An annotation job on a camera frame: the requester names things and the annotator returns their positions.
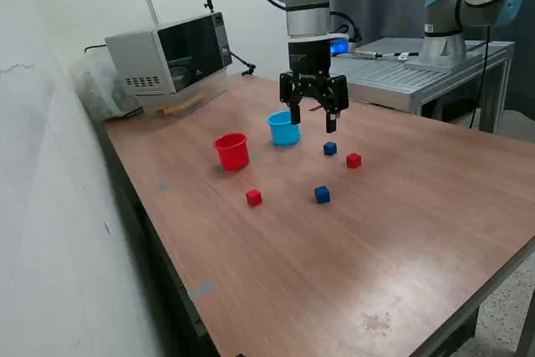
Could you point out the red cube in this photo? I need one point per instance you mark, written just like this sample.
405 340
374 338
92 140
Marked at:
353 161
253 198

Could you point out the blue plastic cup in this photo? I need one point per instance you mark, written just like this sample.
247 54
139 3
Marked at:
282 131

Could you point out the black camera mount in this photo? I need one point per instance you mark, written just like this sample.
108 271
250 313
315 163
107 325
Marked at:
208 1

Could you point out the aluminium robot mounting plate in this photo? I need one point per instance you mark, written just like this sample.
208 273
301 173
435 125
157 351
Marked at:
434 67

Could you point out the silver microwave oven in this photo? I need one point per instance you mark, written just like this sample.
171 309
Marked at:
138 56

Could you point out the thin white rod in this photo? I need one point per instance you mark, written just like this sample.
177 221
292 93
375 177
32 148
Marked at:
150 3

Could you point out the clear plastic bag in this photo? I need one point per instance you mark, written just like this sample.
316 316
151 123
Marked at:
96 85

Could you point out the wooden sticks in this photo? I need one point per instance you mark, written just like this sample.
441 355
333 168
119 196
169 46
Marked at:
184 104

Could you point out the black tape strip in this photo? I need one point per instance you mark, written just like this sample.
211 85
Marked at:
315 108

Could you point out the clear acrylic stand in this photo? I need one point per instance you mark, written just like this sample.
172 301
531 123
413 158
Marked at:
209 89

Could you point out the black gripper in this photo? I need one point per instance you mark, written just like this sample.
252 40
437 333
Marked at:
309 60

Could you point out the large grey tape piece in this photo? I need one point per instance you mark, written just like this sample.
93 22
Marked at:
202 289

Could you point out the aluminium profile robot table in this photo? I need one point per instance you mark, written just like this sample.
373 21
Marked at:
418 81

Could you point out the red plastic cup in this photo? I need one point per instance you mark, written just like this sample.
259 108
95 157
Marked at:
232 152

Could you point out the blue cube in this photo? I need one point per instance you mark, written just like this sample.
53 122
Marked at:
322 195
329 149

